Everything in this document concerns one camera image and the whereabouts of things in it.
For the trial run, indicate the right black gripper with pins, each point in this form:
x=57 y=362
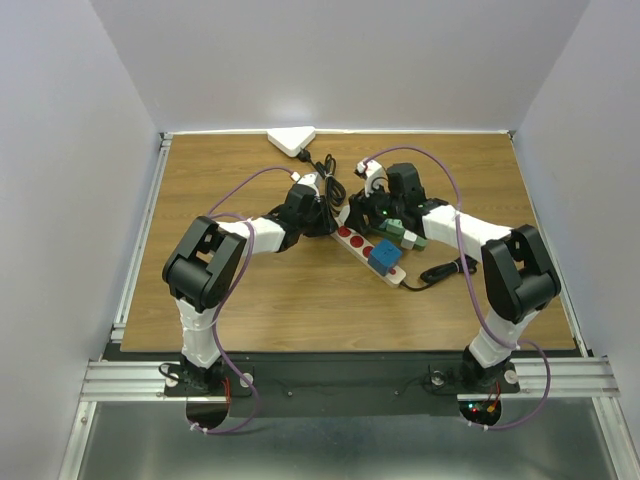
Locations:
x=360 y=204

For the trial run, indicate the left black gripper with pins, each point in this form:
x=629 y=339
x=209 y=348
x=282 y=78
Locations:
x=326 y=224

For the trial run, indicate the white red power strip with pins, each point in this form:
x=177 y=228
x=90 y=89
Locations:
x=357 y=244

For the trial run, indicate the blue socket adapter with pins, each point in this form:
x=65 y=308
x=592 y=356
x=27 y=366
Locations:
x=384 y=257

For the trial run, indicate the green power strip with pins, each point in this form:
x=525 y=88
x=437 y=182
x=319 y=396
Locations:
x=420 y=245

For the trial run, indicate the white square charger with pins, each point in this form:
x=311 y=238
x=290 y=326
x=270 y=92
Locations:
x=408 y=240

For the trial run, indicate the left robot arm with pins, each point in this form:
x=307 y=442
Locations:
x=210 y=259

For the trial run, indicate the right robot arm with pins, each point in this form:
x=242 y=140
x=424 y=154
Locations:
x=519 y=276

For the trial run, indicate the green plug adapter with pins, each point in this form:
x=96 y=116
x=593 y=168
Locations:
x=393 y=229

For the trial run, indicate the white triangular adapter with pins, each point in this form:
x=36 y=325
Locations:
x=291 y=140

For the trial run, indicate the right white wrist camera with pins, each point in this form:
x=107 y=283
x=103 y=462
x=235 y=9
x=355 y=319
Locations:
x=373 y=174

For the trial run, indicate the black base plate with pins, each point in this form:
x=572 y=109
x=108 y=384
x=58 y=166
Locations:
x=280 y=385

